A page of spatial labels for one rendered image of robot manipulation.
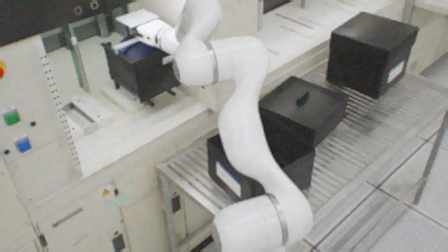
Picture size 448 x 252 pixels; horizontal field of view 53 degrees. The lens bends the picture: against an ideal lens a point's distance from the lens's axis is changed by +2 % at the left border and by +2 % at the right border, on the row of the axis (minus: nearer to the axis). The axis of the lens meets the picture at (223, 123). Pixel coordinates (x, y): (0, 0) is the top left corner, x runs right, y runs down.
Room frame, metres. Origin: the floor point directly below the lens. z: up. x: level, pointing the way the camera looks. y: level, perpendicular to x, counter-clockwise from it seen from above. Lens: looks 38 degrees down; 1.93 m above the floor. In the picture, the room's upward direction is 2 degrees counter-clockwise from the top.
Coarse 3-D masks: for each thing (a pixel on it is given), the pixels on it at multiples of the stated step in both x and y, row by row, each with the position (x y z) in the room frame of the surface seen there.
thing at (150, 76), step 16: (128, 16) 1.50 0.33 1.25; (144, 16) 1.49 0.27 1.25; (112, 48) 1.41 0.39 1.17; (112, 64) 1.46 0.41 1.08; (128, 64) 1.37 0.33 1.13; (144, 64) 1.37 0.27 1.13; (160, 64) 1.41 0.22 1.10; (128, 80) 1.38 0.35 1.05; (144, 80) 1.36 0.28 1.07; (160, 80) 1.40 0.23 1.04; (176, 80) 1.45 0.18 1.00; (144, 96) 1.35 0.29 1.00
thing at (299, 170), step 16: (272, 128) 1.29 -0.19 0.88; (208, 144) 1.16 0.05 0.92; (272, 144) 1.28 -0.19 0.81; (288, 144) 1.21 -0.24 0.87; (304, 144) 1.15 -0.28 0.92; (208, 160) 1.16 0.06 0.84; (224, 160) 1.08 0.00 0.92; (288, 160) 1.21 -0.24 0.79; (304, 160) 1.07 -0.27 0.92; (224, 176) 1.08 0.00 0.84; (240, 176) 1.00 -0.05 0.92; (288, 176) 1.03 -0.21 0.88; (304, 176) 1.08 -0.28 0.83; (240, 192) 1.01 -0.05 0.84; (256, 192) 0.96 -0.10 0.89
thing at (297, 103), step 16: (288, 80) 1.65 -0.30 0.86; (304, 80) 1.65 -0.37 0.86; (272, 96) 1.53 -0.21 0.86; (288, 96) 1.53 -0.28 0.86; (304, 96) 1.50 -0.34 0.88; (320, 96) 1.52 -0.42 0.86; (336, 96) 1.52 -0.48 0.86; (272, 112) 1.42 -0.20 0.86; (288, 112) 1.41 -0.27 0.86; (304, 112) 1.41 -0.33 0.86; (320, 112) 1.41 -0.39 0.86; (336, 112) 1.43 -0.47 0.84; (288, 128) 1.37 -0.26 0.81; (304, 128) 1.33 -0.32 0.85; (320, 128) 1.33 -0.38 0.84
